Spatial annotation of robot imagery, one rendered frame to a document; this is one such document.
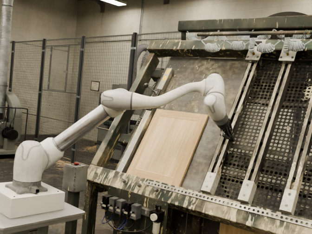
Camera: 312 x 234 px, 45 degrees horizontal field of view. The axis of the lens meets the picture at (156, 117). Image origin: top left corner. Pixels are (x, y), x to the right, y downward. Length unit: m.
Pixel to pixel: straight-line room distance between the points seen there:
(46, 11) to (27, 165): 9.77
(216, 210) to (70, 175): 1.01
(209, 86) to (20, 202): 1.21
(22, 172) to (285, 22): 2.26
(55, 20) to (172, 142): 9.57
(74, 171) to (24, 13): 9.10
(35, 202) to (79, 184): 0.53
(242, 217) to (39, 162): 1.17
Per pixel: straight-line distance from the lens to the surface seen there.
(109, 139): 2.87
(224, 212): 2.22
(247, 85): 2.62
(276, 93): 2.52
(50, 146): 2.35
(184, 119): 2.68
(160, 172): 2.53
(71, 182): 2.62
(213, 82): 2.18
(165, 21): 9.42
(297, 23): 3.22
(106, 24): 11.07
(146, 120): 2.80
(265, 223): 2.14
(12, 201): 2.11
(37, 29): 11.55
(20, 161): 2.20
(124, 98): 2.08
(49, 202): 2.23
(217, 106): 2.06
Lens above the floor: 1.45
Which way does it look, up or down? 3 degrees down
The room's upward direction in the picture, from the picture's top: 6 degrees clockwise
